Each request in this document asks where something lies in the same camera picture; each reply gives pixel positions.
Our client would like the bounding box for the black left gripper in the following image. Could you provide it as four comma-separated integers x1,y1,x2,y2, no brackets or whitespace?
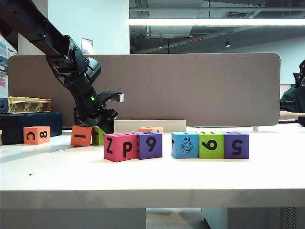
74,104,119,134

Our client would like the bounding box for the green foam block T key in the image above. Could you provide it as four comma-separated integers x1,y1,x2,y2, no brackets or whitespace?
91,126,107,146

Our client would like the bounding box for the orange foam block Q 7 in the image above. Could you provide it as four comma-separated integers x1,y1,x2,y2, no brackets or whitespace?
71,125,93,147

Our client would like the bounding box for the red foam block Z P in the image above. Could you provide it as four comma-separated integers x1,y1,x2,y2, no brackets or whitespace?
103,133,139,163

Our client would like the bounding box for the purple foam block 9 D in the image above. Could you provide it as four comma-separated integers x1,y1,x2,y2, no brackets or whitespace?
136,131,163,160

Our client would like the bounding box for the orange foam block xylophone F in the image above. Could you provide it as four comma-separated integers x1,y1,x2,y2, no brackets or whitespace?
137,126,164,133

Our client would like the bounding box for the orange foam block B C 8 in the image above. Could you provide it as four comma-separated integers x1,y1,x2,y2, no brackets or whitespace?
23,126,51,145

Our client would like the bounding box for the gold patterned block box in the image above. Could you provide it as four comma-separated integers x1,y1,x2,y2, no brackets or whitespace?
8,96,52,114

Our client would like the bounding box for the beige partition base bar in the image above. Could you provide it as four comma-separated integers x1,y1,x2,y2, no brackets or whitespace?
113,119,187,133

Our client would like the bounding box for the dark blue case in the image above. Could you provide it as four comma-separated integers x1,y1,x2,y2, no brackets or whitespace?
0,112,63,145

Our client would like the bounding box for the blue foam block fish I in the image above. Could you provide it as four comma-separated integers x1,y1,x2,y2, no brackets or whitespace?
171,131,200,159

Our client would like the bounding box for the small blue box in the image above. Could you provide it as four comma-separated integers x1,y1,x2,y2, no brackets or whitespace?
0,97,10,114

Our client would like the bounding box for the brown desk partition panel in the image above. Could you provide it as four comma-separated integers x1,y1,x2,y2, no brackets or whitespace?
7,52,281,127

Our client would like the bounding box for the green foam block N 9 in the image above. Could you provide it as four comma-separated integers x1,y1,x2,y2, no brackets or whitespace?
195,131,225,159

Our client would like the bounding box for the purple foam block G 5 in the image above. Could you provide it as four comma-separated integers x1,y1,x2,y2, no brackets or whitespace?
221,131,250,160

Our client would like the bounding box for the white ceiling light strip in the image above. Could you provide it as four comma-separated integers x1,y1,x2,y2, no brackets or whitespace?
128,18,305,26

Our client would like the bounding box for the seated person dark green top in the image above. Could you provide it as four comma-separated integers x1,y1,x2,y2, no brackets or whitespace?
280,59,305,120

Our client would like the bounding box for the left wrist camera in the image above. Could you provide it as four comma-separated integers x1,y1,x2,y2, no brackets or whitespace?
96,89,126,104

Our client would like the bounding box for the white wall sign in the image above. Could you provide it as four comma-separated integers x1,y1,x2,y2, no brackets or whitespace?
81,37,93,55

